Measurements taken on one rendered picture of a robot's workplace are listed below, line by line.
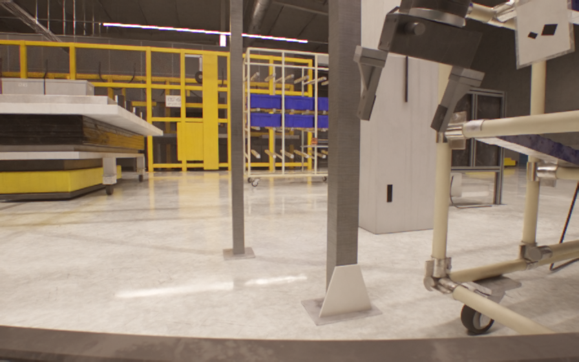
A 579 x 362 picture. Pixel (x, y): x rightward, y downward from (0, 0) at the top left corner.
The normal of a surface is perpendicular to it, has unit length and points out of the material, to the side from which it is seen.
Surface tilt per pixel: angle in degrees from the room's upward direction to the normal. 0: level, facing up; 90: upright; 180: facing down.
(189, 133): 90
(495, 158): 90
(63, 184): 90
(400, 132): 90
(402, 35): 114
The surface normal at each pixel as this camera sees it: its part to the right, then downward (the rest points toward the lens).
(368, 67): 0.09, 0.47
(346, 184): 0.27, 0.08
